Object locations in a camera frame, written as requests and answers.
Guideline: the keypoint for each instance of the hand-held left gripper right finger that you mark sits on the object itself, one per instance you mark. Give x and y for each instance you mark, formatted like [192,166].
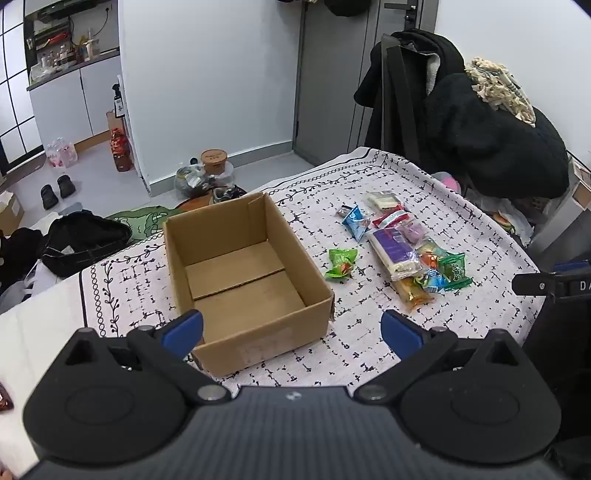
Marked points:
[399,332]

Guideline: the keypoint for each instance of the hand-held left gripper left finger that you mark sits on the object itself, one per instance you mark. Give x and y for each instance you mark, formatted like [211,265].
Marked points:
[184,330]

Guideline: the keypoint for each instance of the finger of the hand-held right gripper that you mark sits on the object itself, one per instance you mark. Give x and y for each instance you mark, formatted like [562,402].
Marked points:
[572,267]
[535,285]

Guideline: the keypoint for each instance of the small blue snack packet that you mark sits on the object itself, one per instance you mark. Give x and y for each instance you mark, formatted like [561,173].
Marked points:
[434,279]

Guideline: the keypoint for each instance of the brown cardboard box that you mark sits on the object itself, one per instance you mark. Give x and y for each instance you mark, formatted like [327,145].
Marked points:
[240,295]

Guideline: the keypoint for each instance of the small orange red snack packet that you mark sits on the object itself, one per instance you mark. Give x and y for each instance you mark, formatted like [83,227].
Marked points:
[431,258]

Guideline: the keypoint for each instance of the dark green snack packet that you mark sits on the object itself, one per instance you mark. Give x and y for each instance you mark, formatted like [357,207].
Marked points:
[455,271]

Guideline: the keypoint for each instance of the long purple snack packet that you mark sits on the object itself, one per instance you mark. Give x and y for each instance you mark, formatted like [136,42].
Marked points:
[392,249]

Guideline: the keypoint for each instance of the light green snack packet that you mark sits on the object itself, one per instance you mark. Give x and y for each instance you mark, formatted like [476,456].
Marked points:
[341,265]

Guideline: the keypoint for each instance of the pink snack packet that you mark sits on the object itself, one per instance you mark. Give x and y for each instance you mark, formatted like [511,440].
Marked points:
[412,230]

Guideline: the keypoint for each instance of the red white snack packet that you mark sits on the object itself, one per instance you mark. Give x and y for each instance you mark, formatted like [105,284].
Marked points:
[391,218]

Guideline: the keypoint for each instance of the large blue snack packet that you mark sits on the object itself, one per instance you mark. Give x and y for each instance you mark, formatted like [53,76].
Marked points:
[356,221]

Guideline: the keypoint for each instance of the small dark snack packet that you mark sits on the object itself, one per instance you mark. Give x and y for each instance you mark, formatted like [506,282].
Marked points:
[345,212]

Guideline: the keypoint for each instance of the cream snack packet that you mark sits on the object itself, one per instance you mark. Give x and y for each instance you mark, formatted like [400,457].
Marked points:
[383,199]

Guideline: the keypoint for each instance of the green orange toy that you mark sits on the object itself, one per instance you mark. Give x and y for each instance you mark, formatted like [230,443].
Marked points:
[505,220]

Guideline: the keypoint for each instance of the green rug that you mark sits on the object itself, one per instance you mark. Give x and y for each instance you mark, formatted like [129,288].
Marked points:
[143,221]

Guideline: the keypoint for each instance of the orange round rug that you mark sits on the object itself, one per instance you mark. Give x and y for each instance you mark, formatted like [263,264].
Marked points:
[194,204]

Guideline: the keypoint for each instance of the pink toy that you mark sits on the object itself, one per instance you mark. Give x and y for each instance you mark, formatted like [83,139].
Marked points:
[450,182]

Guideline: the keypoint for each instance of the black bag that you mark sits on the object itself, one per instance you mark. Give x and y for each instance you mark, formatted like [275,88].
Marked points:
[83,240]

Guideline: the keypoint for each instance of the grey sneaker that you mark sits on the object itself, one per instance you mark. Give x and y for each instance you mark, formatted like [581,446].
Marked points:
[226,194]

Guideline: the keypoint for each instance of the clear plastic bag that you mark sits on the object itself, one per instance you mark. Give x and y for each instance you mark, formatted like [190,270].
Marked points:
[189,180]

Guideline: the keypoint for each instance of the black fleece jacket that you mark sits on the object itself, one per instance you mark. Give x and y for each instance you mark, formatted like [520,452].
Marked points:
[485,138]

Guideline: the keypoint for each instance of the white bed sheet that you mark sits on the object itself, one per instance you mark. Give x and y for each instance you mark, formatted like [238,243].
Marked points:
[27,346]

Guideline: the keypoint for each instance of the white black printed blanket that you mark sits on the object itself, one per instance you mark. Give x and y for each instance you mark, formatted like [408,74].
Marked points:
[323,194]

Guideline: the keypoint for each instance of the white plastic container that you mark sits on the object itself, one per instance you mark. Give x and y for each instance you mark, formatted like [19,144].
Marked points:
[228,177]

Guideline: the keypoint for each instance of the grey floor cloth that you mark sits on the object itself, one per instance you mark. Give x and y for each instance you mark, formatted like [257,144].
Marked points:
[69,209]

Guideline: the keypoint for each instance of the brown paper tub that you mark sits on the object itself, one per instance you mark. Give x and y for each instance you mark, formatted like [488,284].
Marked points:
[214,159]

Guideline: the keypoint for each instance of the black garment with buttons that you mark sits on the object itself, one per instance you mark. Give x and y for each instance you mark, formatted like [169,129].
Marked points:
[18,263]

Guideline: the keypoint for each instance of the black slipper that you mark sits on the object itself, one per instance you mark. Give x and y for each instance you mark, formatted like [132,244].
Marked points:
[66,186]
[49,197]

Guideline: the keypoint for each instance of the red oil bottle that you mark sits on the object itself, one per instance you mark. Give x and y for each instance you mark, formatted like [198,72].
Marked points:
[121,152]

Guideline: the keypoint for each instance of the beige knitted cloth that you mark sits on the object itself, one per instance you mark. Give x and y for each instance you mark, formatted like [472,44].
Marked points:
[498,87]

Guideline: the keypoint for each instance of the cardboard box with white paper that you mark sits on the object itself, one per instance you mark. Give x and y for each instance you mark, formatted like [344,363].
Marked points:
[9,212]

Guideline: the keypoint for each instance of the dark spray bottle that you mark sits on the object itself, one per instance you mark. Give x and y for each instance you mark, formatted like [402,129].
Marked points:
[118,101]

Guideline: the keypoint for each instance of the white floor cabinet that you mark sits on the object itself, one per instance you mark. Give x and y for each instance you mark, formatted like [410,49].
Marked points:
[60,106]

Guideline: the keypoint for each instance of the grey door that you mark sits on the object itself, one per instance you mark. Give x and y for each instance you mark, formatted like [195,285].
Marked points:
[332,69]

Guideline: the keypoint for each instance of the black framed glass door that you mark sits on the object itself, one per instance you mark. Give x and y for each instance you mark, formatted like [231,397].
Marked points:
[14,92]

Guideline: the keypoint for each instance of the row of kitchen bottles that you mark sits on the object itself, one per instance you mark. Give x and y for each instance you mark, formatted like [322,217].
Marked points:
[69,50]

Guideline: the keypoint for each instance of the black hanging garment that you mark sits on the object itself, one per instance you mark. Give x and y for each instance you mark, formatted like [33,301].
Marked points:
[346,4]

